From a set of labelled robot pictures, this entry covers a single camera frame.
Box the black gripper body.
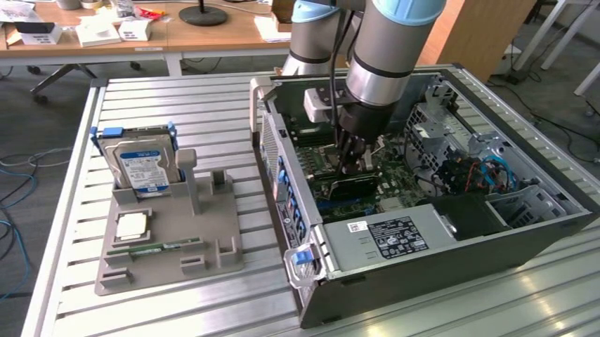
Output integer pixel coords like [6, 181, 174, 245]
[337, 102, 393, 140]

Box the black graphics card green board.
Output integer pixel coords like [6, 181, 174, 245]
[328, 172, 380, 201]

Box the CPU socket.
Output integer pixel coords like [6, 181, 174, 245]
[319, 143, 341, 173]

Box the metal socket cover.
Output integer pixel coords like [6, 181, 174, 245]
[369, 135, 392, 163]

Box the green motherboard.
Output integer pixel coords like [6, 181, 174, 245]
[281, 115, 423, 224]

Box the perforated metal disk bay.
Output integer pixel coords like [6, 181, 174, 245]
[403, 103, 475, 169]

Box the blue expansion slot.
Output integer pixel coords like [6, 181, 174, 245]
[316, 196, 372, 211]

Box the grey power supply unit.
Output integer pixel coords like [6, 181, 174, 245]
[313, 204, 459, 273]

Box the blue case latch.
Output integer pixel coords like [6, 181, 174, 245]
[291, 245, 313, 265]

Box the white paper stack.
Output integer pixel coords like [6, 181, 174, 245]
[253, 15, 293, 43]

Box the brown cardboard box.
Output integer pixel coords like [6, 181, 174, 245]
[272, 0, 295, 24]

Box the white device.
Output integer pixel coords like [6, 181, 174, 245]
[504, 44, 523, 77]

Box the black open PC case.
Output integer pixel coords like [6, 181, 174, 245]
[248, 68, 593, 330]

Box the grey metal disk bay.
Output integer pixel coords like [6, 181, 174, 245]
[486, 185, 569, 230]

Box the wooden desk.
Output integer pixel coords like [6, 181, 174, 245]
[0, 0, 427, 77]

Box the grey parts rack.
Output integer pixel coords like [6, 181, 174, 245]
[95, 147, 248, 296]

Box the hard disk blue caddy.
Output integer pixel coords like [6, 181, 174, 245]
[89, 121, 182, 199]

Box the white table leg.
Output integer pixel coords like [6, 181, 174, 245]
[574, 62, 600, 96]
[540, 0, 600, 70]
[512, 0, 571, 70]

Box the black lamp base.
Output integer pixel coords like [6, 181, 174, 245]
[178, 0, 230, 27]

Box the green RAM stick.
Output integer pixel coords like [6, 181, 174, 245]
[106, 237, 206, 256]

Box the silver CPU chip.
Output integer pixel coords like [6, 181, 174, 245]
[116, 213, 152, 242]

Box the red packet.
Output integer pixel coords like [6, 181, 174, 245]
[138, 6, 166, 21]

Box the white labelled box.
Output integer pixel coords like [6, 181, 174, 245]
[117, 20, 154, 42]

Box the white box round hole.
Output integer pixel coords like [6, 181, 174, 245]
[74, 17, 125, 48]

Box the black wheeled desk leg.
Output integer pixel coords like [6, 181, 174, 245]
[27, 62, 142, 105]

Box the white box black lid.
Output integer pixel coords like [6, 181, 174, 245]
[13, 21, 65, 46]

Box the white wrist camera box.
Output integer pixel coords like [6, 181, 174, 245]
[304, 87, 353, 124]

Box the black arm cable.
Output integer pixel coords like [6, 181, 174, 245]
[328, 10, 359, 127]

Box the red wire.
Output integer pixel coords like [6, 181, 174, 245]
[464, 159, 511, 193]

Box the blue wire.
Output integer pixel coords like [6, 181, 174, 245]
[480, 154, 520, 192]

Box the grey floor cable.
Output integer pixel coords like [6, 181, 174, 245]
[0, 147, 71, 168]

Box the blue floor cable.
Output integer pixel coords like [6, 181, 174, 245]
[0, 168, 37, 301]

